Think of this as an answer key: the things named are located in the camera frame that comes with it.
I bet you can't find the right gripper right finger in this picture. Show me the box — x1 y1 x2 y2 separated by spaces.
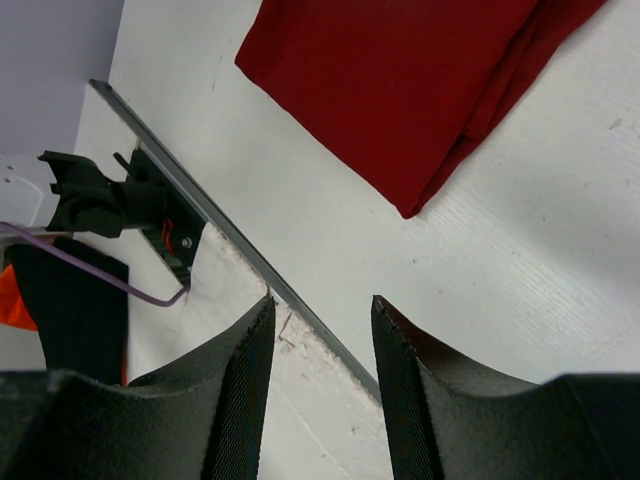
371 296 639 479

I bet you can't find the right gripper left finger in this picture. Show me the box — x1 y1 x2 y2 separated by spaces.
1 297 276 479

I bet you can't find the red t-shirt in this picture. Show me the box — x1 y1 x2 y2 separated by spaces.
235 0 602 219

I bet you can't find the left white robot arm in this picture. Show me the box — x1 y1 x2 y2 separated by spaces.
1 150 169 238

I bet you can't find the black cloth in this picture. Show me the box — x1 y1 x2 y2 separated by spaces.
2 244 129 386

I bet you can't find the orange cloth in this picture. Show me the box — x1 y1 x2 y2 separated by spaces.
0 265 38 331

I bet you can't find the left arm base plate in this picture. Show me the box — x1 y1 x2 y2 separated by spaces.
113 148 205 286

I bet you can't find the aluminium table rail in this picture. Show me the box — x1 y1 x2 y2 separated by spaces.
89 79 382 403

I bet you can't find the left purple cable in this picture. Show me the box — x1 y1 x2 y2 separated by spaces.
0 221 192 307

